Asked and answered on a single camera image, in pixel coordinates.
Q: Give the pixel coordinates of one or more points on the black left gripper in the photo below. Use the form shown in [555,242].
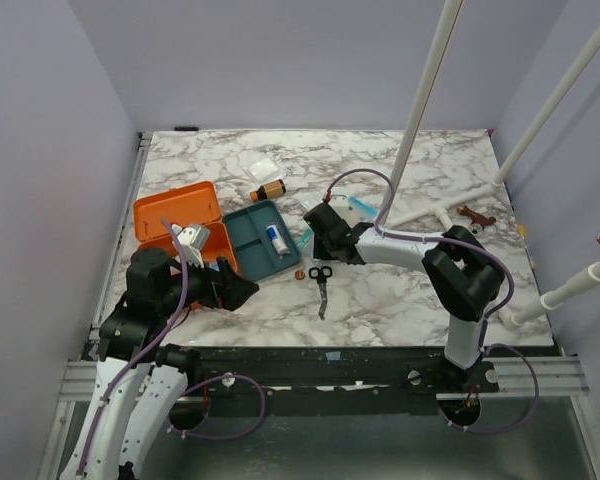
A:
[226,288]

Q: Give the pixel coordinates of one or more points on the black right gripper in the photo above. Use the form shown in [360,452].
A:
[323,232]

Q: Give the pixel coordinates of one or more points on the teal-header small packet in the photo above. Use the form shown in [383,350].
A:
[305,240]

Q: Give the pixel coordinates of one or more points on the white-blue dressing pouch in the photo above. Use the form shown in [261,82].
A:
[361,211]

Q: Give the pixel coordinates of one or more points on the brown medicine bottle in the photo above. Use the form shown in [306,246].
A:
[268,191]

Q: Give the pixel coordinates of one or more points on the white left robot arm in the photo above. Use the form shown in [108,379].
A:
[138,378]

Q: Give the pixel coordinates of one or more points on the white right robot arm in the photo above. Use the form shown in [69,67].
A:
[466,277]

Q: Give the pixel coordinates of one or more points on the orange medicine kit box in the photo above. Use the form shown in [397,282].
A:
[193,204]

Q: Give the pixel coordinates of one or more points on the teal divided tray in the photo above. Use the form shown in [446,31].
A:
[254,252]

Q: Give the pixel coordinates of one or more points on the clear gauze pad packet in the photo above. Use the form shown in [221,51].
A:
[311,200]

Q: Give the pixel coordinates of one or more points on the clear plastic packet far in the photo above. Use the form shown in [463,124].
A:
[263,171]

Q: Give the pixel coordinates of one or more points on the black-handled scissors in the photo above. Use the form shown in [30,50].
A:
[321,275]

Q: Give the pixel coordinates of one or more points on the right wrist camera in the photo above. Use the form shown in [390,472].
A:
[339,203]

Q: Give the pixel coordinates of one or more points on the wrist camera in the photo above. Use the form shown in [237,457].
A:
[192,240]
[339,203]

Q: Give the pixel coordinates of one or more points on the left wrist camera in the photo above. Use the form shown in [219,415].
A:
[192,240]

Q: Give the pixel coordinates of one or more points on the white PVC pipe frame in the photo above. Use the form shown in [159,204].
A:
[531,69]

